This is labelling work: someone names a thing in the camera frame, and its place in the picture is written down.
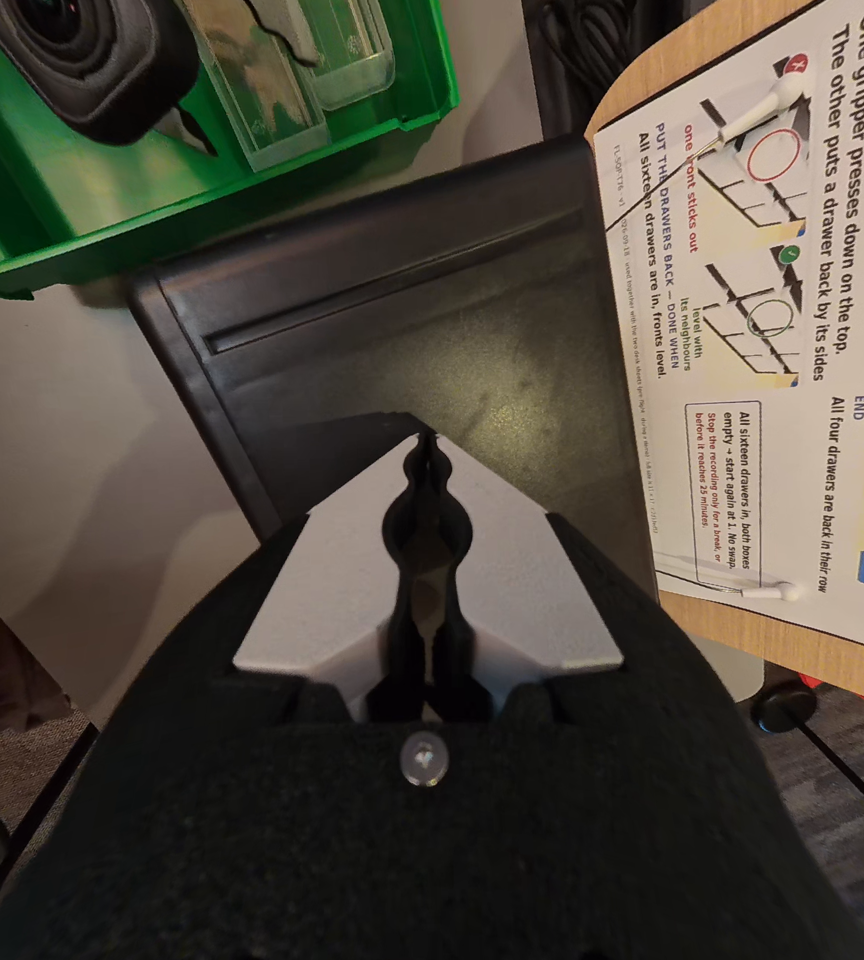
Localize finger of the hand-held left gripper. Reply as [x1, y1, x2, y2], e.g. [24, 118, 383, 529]
[240, 0, 331, 70]

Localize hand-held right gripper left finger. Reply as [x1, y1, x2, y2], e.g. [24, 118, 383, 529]
[233, 432, 433, 725]

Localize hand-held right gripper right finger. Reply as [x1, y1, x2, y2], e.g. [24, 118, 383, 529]
[426, 432, 625, 725]

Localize clear plastic drawer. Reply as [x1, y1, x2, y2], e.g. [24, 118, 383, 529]
[300, 0, 397, 114]
[184, 0, 330, 175]

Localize green plastic bin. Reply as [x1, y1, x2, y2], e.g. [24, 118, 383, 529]
[0, 0, 460, 300]

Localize black drawer cabinet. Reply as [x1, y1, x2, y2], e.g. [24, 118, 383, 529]
[128, 135, 661, 601]

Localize round wooden board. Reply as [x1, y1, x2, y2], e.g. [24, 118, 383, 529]
[584, 0, 864, 714]

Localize printed instruction sheet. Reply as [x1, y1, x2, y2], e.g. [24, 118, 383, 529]
[593, 0, 864, 661]

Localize black chair wheel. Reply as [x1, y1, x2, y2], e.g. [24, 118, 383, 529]
[750, 688, 821, 736]

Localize red flat object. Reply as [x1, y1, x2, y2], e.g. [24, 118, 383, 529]
[799, 669, 864, 714]

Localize white table pedestal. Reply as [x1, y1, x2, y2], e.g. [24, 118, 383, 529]
[709, 636, 766, 704]

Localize thin cable with white plug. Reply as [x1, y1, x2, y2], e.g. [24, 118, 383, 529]
[604, 71, 811, 234]
[657, 555, 804, 605]

